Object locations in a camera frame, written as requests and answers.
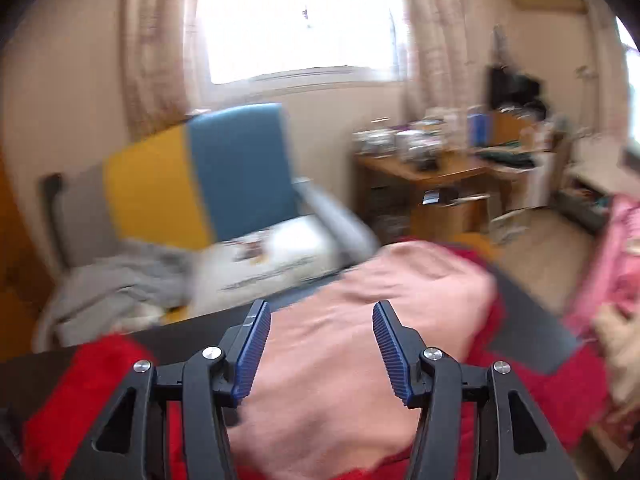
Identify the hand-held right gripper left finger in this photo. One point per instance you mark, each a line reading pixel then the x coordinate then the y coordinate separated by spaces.
pixel 252 355

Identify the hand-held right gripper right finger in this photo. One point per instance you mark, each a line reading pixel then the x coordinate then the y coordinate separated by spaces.
pixel 392 355

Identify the pink knit sweater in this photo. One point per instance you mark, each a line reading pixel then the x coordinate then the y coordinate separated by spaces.
pixel 325 360

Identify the fuzzy red sweater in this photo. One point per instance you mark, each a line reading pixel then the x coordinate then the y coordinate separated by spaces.
pixel 65 400

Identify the white printed cushion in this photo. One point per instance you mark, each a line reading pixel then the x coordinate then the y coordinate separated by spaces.
pixel 280 260

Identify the brown box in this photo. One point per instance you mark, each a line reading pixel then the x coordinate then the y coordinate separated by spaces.
pixel 450 220

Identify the dark red fleece garment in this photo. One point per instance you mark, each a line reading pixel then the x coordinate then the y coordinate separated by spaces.
pixel 545 385

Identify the grey garment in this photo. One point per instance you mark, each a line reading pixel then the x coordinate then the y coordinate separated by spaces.
pixel 110 285

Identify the wooden desk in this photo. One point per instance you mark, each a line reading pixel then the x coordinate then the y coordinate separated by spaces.
pixel 440 170

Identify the grey yellow blue sofa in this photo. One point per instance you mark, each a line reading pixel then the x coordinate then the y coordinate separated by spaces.
pixel 150 185

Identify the group of small jars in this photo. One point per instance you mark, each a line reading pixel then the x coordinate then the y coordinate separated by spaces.
pixel 375 140

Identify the dark green cloth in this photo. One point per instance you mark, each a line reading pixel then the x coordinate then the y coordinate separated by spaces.
pixel 505 157

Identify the cream garment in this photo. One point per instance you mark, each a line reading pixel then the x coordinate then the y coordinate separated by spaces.
pixel 620 350

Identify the white drawer unit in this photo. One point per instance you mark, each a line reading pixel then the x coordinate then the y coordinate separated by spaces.
pixel 544 180

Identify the grey low shelf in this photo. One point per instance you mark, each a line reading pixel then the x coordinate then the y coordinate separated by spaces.
pixel 585 210

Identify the pink blanket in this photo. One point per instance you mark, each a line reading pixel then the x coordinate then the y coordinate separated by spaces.
pixel 615 260

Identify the blue container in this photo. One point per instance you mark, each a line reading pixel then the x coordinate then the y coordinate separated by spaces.
pixel 477 127

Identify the dark board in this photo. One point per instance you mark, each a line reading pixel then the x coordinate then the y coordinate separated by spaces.
pixel 50 210

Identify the orange wooden wardrobe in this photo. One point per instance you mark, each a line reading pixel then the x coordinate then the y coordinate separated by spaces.
pixel 15 260

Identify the wooden chair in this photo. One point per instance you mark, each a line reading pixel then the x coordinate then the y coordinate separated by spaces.
pixel 510 127

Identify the black monitor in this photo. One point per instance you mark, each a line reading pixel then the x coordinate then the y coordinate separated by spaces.
pixel 515 87

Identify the beige floral curtain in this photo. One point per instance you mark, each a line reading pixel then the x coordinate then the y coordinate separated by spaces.
pixel 435 35
pixel 155 35
pixel 605 60

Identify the wide bright window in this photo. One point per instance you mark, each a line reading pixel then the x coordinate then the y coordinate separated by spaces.
pixel 300 15

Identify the narrow bright window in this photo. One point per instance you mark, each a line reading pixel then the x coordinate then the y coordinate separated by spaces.
pixel 631 90

